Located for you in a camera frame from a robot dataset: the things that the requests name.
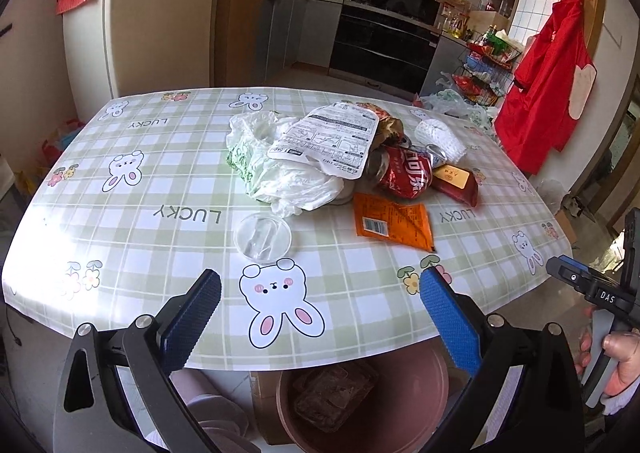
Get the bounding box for orange packet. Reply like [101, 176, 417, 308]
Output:
[352, 192, 437, 254]

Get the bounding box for grey kitchen counter cabinet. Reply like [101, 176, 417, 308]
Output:
[265, 0, 346, 69]

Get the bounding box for orange-red snack wrapper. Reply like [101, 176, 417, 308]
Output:
[350, 101, 401, 126]

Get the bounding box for black wire rack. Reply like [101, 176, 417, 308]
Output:
[450, 30, 521, 106]

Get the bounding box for gold foil wrapper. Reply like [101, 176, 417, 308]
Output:
[372, 116, 413, 152]

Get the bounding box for white foam net sleeve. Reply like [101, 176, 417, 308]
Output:
[414, 117, 468, 165]

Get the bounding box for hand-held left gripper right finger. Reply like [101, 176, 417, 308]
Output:
[419, 267, 586, 453]

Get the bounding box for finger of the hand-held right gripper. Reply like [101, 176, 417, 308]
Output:
[546, 255, 626, 313]

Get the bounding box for clear plastic sheet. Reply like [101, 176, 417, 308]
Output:
[537, 177, 576, 214]

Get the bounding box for white printed pouch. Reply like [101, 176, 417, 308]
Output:
[267, 103, 378, 179]

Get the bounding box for pink plastic bin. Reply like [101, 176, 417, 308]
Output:
[276, 345, 451, 453]

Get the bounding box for pile of plastic bags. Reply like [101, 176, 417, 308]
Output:
[420, 78, 496, 134]

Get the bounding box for crushed red can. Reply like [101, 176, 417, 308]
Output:
[365, 143, 436, 199]

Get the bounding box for person's leg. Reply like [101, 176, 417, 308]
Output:
[171, 370, 261, 453]

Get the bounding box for clear plastic lid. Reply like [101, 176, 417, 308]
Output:
[235, 213, 292, 262]

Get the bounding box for flattened cardboard box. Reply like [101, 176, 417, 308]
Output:
[552, 206, 626, 254]

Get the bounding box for red apron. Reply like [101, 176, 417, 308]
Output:
[494, 0, 598, 174]

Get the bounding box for white plastic bag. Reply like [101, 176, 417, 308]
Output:
[226, 110, 346, 216]

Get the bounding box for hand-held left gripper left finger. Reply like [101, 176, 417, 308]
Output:
[52, 269, 223, 453]

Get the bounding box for red and blue bags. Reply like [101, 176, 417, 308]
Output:
[42, 118, 86, 155]

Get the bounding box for black built-in oven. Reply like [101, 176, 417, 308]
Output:
[328, 8, 441, 99]

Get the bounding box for dark red yellow-label packet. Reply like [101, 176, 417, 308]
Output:
[429, 164, 481, 208]

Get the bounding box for green checked bunny tablecloth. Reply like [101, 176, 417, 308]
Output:
[2, 87, 576, 373]

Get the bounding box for person's right hand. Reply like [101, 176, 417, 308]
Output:
[575, 318, 640, 416]

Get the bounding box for cream refrigerator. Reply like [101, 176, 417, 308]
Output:
[102, 0, 226, 99]

